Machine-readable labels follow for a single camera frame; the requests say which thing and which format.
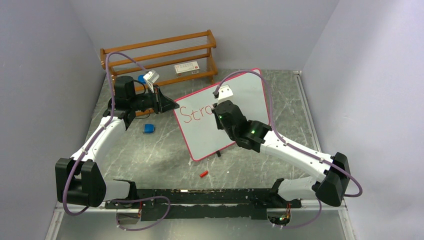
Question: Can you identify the pink-framed whiteboard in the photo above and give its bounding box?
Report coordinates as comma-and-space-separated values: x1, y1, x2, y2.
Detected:
174, 68, 270, 161

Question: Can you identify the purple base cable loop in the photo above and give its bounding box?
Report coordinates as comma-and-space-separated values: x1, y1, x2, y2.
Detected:
115, 196, 172, 232

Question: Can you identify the blue eraser on table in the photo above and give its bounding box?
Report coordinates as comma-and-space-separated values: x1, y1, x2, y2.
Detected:
142, 123, 156, 134

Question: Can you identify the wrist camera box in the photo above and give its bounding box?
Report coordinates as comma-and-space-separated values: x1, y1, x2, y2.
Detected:
142, 70, 160, 93
213, 85, 234, 104

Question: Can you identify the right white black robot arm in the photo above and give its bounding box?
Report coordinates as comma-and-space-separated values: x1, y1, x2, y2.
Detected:
212, 100, 350, 207

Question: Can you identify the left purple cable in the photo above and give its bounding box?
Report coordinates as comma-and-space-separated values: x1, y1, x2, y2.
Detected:
62, 51, 148, 217

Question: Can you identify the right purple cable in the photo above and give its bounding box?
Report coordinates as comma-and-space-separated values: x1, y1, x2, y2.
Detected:
213, 69, 363, 198

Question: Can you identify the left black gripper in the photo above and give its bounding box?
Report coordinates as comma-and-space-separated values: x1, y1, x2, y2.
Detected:
130, 85, 180, 115

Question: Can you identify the wooden three-tier shelf rack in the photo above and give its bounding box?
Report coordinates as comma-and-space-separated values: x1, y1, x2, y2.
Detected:
100, 29, 218, 86

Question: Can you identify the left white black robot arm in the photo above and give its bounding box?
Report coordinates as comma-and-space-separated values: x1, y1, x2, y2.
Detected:
55, 75, 180, 208

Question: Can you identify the white red marker box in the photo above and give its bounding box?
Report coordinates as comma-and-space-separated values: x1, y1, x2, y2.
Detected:
174, 61, 200, 77

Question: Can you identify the blue eraser on shelf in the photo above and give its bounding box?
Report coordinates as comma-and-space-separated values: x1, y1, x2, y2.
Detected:
137, 74, 146, 84

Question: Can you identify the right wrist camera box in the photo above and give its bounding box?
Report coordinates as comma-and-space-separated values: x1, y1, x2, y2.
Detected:
213, 85, 234, 104

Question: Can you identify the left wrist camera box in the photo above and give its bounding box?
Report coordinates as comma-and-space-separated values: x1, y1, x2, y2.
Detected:
142, 70, 160, 93

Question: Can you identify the red marker cap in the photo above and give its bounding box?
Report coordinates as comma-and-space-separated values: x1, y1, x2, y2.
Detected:
199, 170, 209, 178

